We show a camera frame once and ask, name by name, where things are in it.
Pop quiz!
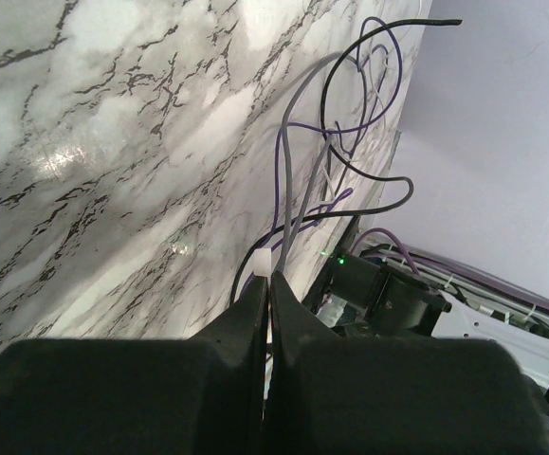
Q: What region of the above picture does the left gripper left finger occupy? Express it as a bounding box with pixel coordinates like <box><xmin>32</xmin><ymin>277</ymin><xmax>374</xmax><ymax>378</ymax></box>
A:
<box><xmin>0</xmin><ymin>278</ymin><xmax>268</xmax><ymax>454</ymax></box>

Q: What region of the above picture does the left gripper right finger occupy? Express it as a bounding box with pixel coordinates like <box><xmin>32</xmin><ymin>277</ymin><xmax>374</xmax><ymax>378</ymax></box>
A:
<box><xmin>262</xmin><ymin>272</ymin><xmax>549</xmax><ymax>454</ymax></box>

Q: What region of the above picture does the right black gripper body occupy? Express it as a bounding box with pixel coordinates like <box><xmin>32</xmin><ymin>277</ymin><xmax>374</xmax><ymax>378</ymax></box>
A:
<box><xmin>302</xmin><ymin>216</ymin><xmax>378</xmax><ymax>315</ymax></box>

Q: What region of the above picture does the translucent white zip tie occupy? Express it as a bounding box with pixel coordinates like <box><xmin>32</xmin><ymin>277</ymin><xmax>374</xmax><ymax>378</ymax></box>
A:
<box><xmin>253</xmin><ymin>248</ymin><xmax>275</xmax><ymax>380</ymax></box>

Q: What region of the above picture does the black thin wire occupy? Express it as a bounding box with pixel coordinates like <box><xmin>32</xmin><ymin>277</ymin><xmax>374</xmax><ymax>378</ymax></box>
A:
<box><xmin>229</xmin><ymin>17</ymin><xmax>464</xmax><ymax>307</ymax></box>

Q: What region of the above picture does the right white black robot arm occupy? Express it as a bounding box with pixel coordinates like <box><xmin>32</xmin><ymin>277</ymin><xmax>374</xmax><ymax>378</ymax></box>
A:
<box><xmin>303</xmin><ymin>227</ymin><xmax>549</xmax><ymax>431</ymax></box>

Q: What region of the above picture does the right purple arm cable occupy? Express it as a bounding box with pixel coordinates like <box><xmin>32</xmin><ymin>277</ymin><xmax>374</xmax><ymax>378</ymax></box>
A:
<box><xmin>349</xmin><ymin>227</ymin><xmax>549</xmax><ymax>314</ymax></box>

